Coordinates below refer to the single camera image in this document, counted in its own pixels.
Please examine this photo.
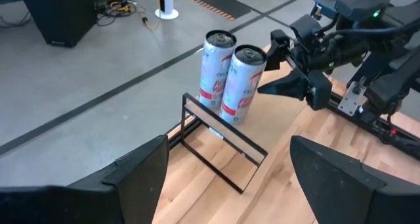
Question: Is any black floor cable bundle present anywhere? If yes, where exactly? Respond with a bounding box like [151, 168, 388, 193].
[94, 0, 138, 27]

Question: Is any black mat with orange edge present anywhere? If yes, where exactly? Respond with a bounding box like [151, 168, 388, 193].
[173, 0, 253, 21]

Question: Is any white slim Celsius can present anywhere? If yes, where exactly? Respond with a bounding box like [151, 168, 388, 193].
[198, 29, 238, 109]
[219, 44, 268, 125]

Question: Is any black-framed wooden shelf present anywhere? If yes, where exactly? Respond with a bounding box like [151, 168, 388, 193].
[179, 43, 332, 195]

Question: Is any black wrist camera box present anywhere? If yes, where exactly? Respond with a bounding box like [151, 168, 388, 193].
[289, 13, 324, 43]

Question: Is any black floor speaker cabinet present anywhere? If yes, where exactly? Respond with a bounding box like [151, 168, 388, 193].
[16, 0, 98, 49]

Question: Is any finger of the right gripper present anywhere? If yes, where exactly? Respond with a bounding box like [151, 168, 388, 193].
[264, 29, 292, 72]
[257, 67, 311, 102]

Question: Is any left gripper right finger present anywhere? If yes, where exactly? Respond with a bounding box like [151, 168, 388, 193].
[289, 135, 420, 224]

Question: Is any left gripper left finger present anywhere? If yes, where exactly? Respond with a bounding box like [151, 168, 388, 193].
[0, 134, 170, 224]

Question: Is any yellow floor cable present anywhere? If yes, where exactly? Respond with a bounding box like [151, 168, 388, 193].
[110, 0, 161, 31]

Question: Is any white pole base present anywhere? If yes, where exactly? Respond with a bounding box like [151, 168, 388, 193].
[154, 0, 180, 20]

